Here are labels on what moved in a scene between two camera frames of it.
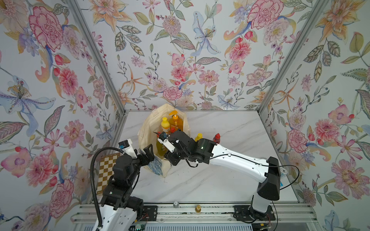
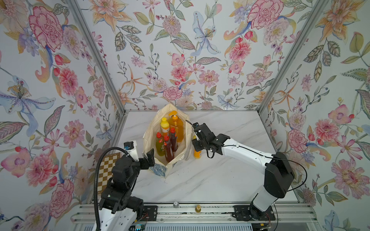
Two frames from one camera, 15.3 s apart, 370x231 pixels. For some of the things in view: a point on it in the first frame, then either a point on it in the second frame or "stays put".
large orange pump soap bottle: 176,121 stays put
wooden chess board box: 106,171 stays put
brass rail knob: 198,208 stays put
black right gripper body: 175,159 -> 198,146
